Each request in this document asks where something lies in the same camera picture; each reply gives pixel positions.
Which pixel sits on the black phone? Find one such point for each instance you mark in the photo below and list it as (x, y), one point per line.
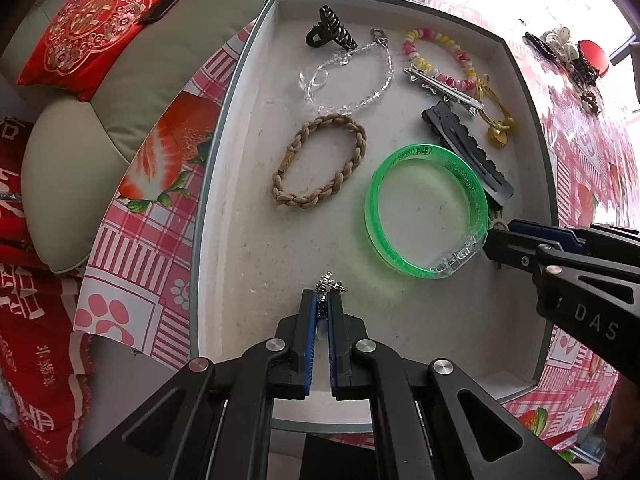
(170, 2)

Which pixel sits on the green translucent bangle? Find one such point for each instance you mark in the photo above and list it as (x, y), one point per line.
(375, 220)

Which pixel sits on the person's right forearm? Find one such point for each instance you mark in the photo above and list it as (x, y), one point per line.
(622, 425)

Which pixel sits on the silver metal hair clip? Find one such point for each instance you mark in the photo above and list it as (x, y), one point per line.
(445, 89)

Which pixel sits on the beige sofa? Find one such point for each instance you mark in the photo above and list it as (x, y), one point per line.
(75, 160)

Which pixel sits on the red patterned blanket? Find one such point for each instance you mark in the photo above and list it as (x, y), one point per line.
(35, 310)

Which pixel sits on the red embroidered cushion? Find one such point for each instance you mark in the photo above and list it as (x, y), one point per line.
(95, 25)

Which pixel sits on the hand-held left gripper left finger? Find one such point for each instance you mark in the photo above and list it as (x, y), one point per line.
(312, 345)

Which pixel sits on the red plastic chair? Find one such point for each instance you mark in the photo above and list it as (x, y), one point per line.
(596, 55)

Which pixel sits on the black wavy hair clip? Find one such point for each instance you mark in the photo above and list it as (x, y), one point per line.
(470, 150)

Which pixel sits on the cream scrunchie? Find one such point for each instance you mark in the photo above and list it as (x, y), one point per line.
(562, 42)

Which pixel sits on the white shallow tray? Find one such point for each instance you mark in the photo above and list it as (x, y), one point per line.
(260, 260)

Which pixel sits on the small silver charm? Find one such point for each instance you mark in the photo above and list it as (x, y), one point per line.
(327, 285)

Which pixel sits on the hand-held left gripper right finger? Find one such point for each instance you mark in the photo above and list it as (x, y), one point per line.
(334, 345)

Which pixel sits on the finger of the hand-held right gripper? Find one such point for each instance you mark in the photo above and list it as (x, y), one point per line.
(510, 250)
(545, 234)

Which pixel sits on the strawberry printed tablecloth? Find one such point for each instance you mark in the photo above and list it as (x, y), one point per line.
(125, 285)

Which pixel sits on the small black hair claw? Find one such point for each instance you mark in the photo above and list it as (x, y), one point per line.
(330, 32)

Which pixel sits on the black lace scrunchie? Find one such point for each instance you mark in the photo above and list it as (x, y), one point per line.
(585, 70)

